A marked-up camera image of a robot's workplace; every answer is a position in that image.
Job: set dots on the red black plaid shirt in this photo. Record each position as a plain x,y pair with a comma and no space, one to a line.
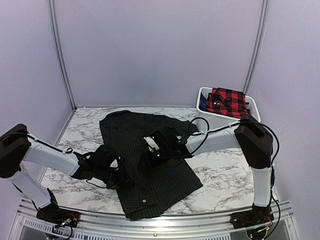
227,102

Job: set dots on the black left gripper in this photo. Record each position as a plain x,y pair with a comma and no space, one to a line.
113,187

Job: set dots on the blue plaid shirt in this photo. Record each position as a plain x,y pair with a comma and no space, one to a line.
203,104

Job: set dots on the right aluminium corner post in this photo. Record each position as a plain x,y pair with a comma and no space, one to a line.
257,47

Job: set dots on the aluminium corner post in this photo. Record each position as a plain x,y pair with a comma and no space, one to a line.
59,53
257,47

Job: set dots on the white plastic bin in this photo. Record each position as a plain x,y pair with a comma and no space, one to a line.
213,121

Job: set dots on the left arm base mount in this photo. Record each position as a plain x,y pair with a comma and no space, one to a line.
54,214

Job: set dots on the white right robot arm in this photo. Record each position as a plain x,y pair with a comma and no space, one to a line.
253,138

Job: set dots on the aluminium front frame rail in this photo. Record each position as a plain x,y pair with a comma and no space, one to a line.
220,225

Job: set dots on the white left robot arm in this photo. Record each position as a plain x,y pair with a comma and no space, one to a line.
18,146

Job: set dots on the left aluminium corner post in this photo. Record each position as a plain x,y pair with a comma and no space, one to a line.
59,53

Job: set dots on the black pinstriped long sleeve shirt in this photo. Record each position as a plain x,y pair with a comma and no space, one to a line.
155,189

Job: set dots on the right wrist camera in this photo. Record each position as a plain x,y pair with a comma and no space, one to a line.
150,143

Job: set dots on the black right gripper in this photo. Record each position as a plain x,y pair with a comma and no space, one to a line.
148,162

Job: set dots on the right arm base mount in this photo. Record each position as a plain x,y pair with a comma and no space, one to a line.
255,216

